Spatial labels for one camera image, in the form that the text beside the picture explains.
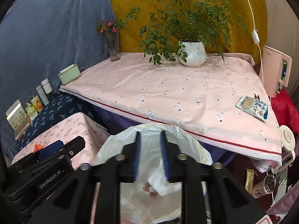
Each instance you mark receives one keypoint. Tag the pink electric kettle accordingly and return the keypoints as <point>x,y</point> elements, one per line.
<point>272,74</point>

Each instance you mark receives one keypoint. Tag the white slim bottle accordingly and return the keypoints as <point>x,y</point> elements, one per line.
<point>42,95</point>

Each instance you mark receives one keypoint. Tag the blue white snack packet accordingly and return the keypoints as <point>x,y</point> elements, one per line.
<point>253,108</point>

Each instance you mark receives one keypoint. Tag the white jar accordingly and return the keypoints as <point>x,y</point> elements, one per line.
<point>46,86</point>

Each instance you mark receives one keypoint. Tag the white tissue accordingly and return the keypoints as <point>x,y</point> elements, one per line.
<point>158,182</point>

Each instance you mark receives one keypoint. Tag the green printed carton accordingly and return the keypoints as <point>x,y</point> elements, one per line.
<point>31,112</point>

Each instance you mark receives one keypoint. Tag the blue grey blanket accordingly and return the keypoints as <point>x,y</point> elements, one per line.
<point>46,39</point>

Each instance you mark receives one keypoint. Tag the orange plastic wrapper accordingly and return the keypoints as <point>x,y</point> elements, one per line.
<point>37,148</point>

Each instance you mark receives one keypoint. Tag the crumpled white plastic bag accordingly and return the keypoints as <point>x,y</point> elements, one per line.
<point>266,165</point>

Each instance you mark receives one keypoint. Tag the glass vase with red flowers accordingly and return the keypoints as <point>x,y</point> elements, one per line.
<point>114,51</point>

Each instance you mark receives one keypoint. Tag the white plastic trash bag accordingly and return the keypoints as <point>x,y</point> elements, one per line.
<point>186,140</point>

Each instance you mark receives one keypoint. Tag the brown cookie pieces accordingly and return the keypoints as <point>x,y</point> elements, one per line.
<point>149,189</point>

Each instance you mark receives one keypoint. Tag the pale green box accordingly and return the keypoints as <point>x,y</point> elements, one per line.
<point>69,74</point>

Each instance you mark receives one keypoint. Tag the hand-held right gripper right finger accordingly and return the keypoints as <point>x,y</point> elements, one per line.
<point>164,154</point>

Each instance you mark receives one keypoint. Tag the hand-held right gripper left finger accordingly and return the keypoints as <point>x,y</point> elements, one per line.
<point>137,154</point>

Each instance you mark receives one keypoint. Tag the white flat card box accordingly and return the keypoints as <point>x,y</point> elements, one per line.
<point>17,119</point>

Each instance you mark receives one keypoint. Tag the pink printed tablecloth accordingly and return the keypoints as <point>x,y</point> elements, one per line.
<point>163,93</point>

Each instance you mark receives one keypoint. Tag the steel tumbler with straw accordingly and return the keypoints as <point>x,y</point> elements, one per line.
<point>264,186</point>

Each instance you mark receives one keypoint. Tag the red cloth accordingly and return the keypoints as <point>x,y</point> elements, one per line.
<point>285,107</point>

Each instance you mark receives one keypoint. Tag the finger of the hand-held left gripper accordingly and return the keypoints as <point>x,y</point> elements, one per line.
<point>50,148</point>
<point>71,148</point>

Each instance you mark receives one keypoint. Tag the green plant in white pot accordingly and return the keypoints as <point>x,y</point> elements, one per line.
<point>192,53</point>

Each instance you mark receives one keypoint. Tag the beige snack bar packet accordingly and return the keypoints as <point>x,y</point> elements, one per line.
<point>250,179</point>

